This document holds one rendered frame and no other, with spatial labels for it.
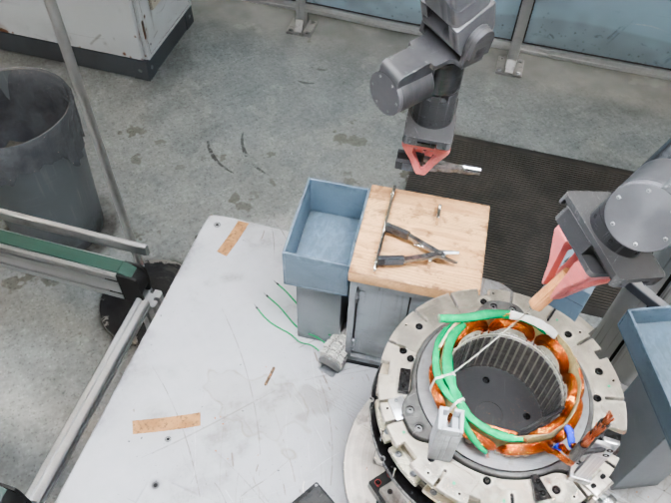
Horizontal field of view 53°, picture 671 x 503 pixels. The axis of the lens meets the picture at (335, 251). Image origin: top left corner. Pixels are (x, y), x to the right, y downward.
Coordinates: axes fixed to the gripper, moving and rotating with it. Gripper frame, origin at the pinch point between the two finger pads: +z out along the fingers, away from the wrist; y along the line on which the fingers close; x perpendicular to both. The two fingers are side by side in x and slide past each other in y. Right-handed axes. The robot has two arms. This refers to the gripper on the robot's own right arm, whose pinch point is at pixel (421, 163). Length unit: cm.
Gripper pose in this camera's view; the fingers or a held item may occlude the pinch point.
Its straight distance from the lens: 101.5
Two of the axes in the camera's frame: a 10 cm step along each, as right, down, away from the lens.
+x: 9.8, 1.9, -0.9
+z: -0.5, 6.2, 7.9
